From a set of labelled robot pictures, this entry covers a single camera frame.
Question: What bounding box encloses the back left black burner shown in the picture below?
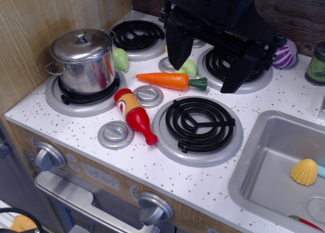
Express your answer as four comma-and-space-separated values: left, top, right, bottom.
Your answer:
110, 20, 166, 61

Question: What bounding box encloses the metal sink basin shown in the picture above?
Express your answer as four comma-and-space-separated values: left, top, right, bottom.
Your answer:
229, 111, 324, 232

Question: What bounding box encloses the purple striped toy ball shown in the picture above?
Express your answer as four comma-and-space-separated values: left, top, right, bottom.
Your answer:
273, 39, 298, 69

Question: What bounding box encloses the front left black burner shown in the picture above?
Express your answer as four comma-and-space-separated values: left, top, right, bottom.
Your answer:
46, 71, 127, 117

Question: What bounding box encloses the silver stove top knob front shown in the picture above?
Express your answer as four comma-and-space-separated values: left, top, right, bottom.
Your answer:
97, 121, 135, 150

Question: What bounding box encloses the silver stove top knob rear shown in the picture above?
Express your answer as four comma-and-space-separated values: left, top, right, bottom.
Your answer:
192, 38, 206, 49

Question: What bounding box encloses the stainless steel pot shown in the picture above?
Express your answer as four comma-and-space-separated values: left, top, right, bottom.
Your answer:
45, 29, 116, 95

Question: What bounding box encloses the silver stove top knob middle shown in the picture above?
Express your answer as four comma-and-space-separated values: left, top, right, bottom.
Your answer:
133, 85, 164, 109

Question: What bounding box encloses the orange item in basket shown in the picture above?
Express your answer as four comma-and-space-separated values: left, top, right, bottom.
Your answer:
10, 215, 37, 232

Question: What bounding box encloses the silver oven knob left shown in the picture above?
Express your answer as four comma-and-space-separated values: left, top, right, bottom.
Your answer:
35, 141, 66, 172

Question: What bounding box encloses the steel pot lid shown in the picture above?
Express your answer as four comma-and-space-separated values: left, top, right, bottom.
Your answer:
50, 28, 113, 63

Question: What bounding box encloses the silver stove top knob back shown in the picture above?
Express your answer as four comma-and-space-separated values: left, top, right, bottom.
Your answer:
158, 57, 176, 73

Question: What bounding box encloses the light green toy pear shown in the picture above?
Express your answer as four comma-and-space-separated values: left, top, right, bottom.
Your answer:
113, 48, 128, 72

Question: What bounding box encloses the front right black burner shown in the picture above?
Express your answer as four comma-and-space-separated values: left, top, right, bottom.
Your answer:
152, 96, 243, 168

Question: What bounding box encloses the black burner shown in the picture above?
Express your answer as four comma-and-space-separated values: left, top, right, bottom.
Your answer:
46, 71, 127, 117
110, 20, 166, 61
152, 96, 243, 168
196, 48, 273, 94

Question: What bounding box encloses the red toy chili pepper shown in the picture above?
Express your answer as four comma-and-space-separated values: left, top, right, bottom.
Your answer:
289, 215, 324, 232

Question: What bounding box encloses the red toy ketchup bottle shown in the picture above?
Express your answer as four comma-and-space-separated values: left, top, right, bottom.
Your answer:
114, 88, 158, 146

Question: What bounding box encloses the yellow toy corn piece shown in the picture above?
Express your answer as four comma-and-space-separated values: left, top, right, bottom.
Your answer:
290, 159, 318, 186

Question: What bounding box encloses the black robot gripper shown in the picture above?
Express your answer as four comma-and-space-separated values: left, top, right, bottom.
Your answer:
161, 0, 286, 93

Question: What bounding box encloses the back right black burner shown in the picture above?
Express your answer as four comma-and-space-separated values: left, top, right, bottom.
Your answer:
196, 48, 273, 94

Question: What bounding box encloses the silver oven door handle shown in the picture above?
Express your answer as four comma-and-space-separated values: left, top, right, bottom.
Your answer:
35, 172, 160, 232

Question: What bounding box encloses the silver oven knob right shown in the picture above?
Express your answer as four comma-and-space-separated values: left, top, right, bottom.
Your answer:
138, 192, 174, 226

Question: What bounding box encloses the silver stove knob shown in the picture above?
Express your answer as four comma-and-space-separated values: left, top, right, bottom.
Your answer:
158, 57, 176, 73
133, 85, 164, 109
192, 38, 206, 49
97, 121, 135, 150

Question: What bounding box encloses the green toy can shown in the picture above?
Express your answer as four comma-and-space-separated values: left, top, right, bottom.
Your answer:
305, 42, 325, 86

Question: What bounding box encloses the orange toy carrot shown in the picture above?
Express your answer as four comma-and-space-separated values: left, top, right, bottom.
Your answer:
136, 73, 208, 91

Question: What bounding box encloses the pale green toy vegetable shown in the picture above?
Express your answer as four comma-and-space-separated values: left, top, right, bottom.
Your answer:
174, 59, 197, 77

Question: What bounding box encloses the silver oven knob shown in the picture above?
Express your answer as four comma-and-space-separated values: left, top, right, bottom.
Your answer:
138, 192, 174, 226
35, 141, 66, 172

